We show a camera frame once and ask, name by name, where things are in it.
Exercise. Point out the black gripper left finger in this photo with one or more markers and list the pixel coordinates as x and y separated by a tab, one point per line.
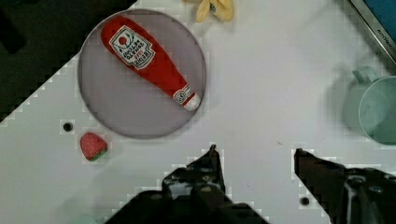
193	194

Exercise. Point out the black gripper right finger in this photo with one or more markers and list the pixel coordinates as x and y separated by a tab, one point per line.
348	195

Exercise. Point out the light green mug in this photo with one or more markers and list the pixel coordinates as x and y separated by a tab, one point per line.
369	107

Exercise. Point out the grey round plate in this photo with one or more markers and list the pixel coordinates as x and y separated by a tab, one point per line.
123	101

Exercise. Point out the red toy strawberry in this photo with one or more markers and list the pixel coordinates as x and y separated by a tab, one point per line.
92	146

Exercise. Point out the red plush ketchup bottle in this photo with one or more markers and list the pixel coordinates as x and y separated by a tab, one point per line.
141	52

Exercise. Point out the silver black toaster oven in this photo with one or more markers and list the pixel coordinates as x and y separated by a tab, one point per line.
379	16

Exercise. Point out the yellow peeled toy banana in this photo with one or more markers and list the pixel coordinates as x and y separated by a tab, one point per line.
222	9

